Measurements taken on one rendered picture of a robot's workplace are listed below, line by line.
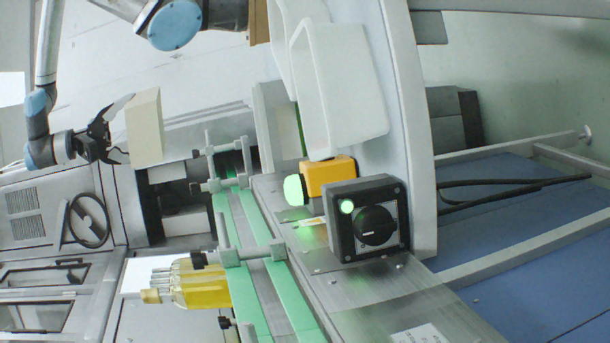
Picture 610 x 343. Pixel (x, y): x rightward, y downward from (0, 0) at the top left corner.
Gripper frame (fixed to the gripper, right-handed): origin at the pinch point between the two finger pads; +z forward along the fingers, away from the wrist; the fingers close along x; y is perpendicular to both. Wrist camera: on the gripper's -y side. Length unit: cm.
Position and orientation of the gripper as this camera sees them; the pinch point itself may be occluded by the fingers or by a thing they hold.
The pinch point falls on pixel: (138, 126)
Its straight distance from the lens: 145.8
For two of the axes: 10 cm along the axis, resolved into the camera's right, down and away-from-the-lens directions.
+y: -1.5, -2.9, 9.5
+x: 1.4, 9.4, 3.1
